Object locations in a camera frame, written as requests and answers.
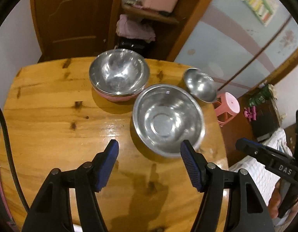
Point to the brown wooden door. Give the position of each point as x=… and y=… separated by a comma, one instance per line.
x=71, y=28

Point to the dark wooden nightstand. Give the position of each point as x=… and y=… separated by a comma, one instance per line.
x=266, y=119

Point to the large steel bowl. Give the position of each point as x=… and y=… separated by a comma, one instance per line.
x=165, y=115

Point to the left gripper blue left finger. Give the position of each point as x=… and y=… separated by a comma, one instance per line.
x=103, y=164

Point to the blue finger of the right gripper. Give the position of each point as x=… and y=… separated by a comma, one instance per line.
x=248, y=142

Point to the right hand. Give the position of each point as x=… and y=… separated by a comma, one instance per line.
x=274, y=201

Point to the wooden corner shelf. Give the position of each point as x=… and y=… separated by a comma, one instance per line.
x=171, y=32

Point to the pink folded cloth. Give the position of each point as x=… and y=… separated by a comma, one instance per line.
x=131, y=29

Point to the steel bowl with pink base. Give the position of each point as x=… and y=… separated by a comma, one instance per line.
x=119, y=74

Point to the pink toy dumbbell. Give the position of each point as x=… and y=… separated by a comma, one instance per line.
x=250, y=113

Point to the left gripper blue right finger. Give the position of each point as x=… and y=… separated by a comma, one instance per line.
x=195, y=165

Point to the small steel bowl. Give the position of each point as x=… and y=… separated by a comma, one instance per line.
x=200, y=85

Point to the white quilted bedding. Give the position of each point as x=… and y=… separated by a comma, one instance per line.
x=264, y=179

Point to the pink plastic stool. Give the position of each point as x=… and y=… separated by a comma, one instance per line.
x=226, y=108

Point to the wall poster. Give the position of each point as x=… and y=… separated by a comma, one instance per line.
x=264, y=10

